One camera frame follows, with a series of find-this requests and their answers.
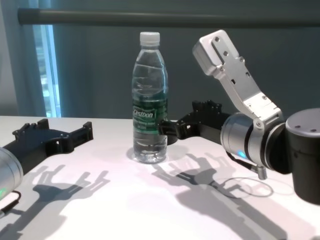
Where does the grey horizontal rail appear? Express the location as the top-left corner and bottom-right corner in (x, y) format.
(17, 7), (320, 30)

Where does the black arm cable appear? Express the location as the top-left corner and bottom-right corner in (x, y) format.
(0, 190), (22, 216)
(226, 152), (268, 181)

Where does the clear water bottle green label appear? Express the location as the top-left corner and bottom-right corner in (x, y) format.
(131, 31), (169, 165)

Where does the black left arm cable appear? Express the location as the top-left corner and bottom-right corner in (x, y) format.
(0, 190), (22, 216)

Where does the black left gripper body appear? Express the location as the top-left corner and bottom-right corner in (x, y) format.
(0, 127), (75, 176)

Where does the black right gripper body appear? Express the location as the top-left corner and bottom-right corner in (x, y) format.
(175, 111), (232, 146)

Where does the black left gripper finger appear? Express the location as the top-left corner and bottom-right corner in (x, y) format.
(11, 118), (50, 140)
(62, 121), (95, 152)

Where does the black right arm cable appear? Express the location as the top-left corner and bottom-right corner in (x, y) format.
(226, 152), (268, 181)

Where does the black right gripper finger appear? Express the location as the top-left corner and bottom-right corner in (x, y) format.
(157, 119), (180, 139)
(191, 99), (223, 115)

